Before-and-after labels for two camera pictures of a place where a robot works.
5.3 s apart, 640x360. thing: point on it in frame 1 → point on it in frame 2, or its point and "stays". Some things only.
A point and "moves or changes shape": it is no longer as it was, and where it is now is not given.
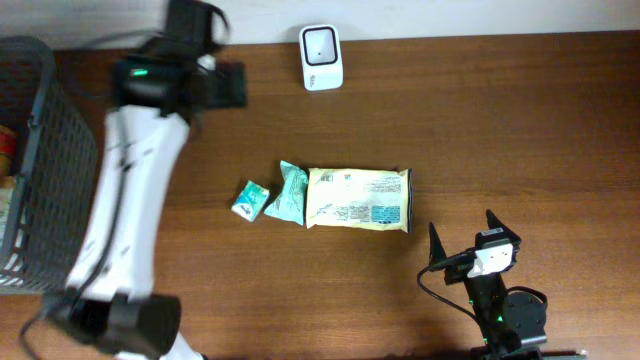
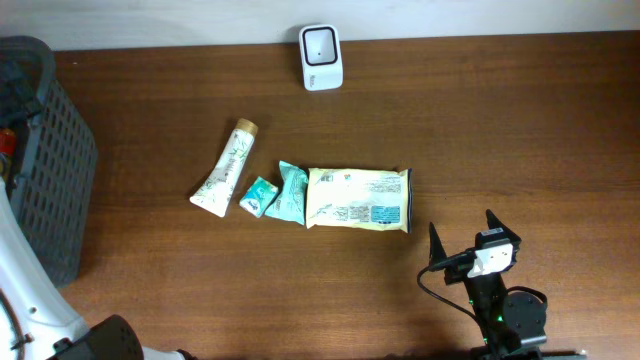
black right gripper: x=438 y=251 stays
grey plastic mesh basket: x=56 y=161 stays
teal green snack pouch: x=289 y=203 stays
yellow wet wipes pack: x=359 y=198 stays
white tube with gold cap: x=7 y=186 moves or changes shape
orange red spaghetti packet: x=8 y=149 moves or changes shape
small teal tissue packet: x=250 y=201 moves or changes shape
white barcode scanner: x=321 y=57 stays
